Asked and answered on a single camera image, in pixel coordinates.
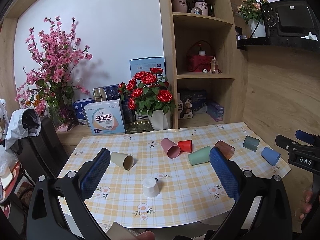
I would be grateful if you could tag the pink cherry blossom branches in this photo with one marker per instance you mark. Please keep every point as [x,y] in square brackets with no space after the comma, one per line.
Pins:
[48,89]

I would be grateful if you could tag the purple blue small box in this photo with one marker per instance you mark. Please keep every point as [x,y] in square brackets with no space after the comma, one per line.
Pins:
[215,111]

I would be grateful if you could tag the gold patterned tin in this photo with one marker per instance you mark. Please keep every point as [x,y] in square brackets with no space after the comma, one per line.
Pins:
[139,127]

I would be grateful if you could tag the pink plastic cup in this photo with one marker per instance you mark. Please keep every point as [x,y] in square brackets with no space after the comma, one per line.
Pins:
[171,149]

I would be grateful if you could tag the silver tin box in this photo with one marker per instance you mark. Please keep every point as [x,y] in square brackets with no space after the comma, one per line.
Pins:
[99,94]

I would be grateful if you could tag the green plastic cup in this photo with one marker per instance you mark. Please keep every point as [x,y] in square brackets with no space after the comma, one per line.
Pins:
[200,156]

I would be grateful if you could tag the pink jar left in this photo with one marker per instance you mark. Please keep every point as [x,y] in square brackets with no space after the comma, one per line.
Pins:
[179,6]

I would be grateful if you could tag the person's left hand thumb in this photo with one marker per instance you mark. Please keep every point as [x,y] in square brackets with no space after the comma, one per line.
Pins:
[146,235]

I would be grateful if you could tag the beige plastic cup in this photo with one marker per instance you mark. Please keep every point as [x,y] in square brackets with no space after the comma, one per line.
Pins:
[122,160]

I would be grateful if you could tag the white probiotic box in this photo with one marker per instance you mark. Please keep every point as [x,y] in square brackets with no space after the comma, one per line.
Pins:
[105,118]

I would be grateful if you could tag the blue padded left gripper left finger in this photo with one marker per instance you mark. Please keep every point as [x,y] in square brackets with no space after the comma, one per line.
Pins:
[91,173]

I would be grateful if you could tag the white faceted flower pot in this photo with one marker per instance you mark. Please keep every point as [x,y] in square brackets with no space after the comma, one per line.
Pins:
[160,121]

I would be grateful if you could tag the small glass bottle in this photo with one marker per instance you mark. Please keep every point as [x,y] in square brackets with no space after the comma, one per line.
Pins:
[214,66]

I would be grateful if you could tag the orange flower plant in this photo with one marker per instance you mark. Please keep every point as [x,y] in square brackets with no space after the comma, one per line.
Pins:
[251,9]

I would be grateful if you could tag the red plastic cup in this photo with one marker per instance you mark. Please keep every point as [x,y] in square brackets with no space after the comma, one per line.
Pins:
[186,146]

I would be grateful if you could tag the dark illustrated box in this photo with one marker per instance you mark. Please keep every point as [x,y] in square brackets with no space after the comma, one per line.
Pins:
[191,102]

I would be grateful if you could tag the yellow plaid tablecloth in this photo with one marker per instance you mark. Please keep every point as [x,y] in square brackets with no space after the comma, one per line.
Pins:
[187,193]

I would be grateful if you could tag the brown translucent cup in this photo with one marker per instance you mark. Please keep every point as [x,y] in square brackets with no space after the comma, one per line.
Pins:
[226,149]

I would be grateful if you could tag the wooden shelf unit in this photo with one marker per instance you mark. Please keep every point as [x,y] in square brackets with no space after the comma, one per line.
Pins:
[227,88]

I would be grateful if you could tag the black chair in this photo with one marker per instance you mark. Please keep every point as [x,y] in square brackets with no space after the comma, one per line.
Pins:
[43,154]

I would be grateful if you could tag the white grey jacket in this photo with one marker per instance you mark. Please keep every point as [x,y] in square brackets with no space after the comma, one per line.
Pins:
[23,123]

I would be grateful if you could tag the red basket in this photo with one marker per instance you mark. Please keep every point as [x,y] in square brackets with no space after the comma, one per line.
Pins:
[199,56]

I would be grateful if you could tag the blue plastic cup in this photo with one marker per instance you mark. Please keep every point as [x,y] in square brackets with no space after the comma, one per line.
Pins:
[270,155]

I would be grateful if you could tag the red rose bouquet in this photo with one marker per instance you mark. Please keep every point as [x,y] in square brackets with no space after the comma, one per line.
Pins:
[147,92]

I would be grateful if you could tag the blue white flat box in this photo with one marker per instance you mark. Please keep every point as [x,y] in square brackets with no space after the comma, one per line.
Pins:
[78,106]

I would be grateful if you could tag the person's right hand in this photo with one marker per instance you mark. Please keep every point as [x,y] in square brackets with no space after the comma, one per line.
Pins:
[305,205]

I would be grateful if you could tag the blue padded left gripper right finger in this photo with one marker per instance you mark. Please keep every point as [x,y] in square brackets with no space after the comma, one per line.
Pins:
[228,172]

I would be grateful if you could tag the light blue upright box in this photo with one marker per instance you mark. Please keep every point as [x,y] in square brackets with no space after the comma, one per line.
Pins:
[145,64]

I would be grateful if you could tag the dark blue box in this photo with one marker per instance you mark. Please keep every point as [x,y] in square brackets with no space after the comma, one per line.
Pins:
[112,93]

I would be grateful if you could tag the pink jar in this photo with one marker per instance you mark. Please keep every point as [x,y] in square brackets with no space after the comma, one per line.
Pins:
[203,5]
[179,6]

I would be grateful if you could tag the grey-green translucent cup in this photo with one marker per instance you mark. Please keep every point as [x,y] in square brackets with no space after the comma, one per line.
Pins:
[251,143]

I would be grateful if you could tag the white plastic cup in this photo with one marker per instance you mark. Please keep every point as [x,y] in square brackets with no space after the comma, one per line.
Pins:
[150,187]

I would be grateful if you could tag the white plant pot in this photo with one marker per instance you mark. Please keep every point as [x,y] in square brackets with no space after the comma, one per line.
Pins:
[257,28]

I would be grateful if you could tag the pink jar right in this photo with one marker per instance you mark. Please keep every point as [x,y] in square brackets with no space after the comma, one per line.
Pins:
[203,5]

